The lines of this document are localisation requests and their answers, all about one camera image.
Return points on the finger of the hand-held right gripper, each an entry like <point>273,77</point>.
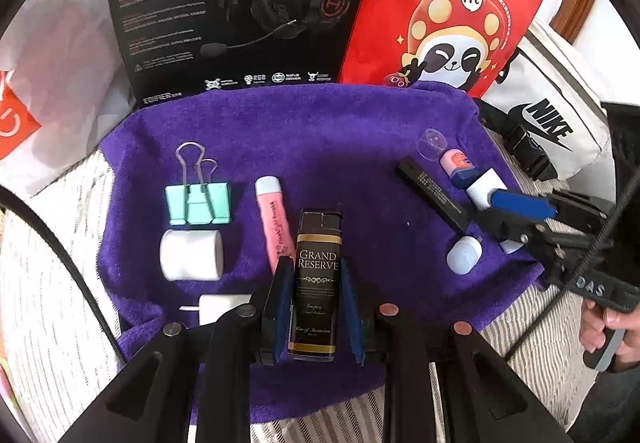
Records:
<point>505,225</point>
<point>522,205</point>

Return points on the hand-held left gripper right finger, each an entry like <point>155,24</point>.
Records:
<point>351,318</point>

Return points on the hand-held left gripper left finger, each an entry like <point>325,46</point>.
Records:
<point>285,303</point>

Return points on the blue and white bottle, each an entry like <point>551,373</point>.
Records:
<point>482,190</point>

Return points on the black and gold box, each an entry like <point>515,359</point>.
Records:
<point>317,263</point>

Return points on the small pale grey plug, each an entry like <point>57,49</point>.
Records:
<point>464,257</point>

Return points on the white charger plug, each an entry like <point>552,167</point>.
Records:
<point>220,305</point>

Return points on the pink highlighter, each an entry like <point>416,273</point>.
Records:
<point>272,218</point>

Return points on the white tape roll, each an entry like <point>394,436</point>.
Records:
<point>190,255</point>

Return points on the clear plastic cap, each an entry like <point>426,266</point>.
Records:
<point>431,143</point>

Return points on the green binder clip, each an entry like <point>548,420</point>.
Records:
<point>175,205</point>

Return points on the person's right hand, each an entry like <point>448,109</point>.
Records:
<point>592,323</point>

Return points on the striped bed sheet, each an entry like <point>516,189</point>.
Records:
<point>540,348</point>

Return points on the dark cloth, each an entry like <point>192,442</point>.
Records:
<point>622,133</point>

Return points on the white waist bag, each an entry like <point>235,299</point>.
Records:
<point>550,78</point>

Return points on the purple towel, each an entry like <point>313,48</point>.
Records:
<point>375,148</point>

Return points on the white plastic shopping bag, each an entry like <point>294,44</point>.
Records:
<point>60,48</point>

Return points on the wooden door frame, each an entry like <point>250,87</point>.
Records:
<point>575,3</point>

